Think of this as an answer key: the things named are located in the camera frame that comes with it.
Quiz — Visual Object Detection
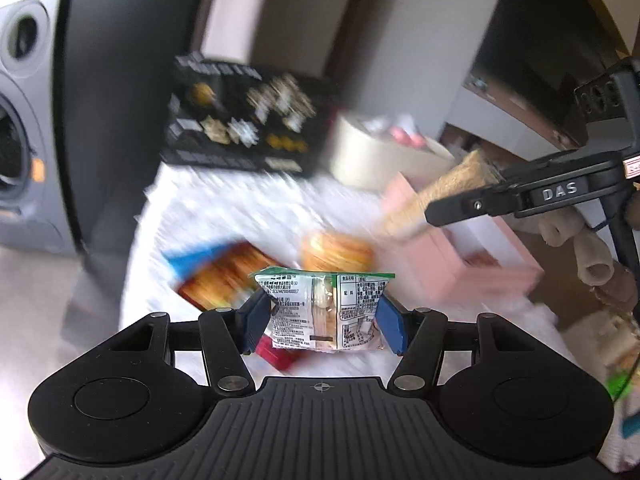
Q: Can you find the white knitted table cloth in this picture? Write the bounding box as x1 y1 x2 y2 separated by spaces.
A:
118 165 577 383

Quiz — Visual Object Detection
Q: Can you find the grey washing machine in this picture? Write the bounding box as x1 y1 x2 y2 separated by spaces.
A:
1 0 77 256

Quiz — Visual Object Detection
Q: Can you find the beige plush toy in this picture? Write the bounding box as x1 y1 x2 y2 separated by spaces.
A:
515 207 639 313

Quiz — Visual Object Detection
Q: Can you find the cream round tissue box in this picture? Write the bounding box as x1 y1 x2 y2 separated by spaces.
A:
323 112 457 192

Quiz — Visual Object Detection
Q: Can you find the wrapped orange bread bun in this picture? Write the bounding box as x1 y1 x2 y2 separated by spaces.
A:
302 231 374 273

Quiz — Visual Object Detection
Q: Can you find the black plum snack bag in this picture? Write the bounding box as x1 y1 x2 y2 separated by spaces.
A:
162 52 337 178

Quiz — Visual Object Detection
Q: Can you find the green white snack packet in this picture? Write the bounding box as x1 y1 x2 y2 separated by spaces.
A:
253 266 395 352

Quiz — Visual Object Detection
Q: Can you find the blue cartoon seaweed snack bag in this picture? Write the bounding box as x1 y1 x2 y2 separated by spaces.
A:
162 243 233 280

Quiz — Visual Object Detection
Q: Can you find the pink cardboard box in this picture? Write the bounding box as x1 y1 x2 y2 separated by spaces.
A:
380 171 544 309

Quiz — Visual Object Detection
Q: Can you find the red brown snack packet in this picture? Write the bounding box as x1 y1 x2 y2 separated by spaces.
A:
177 242 302 373

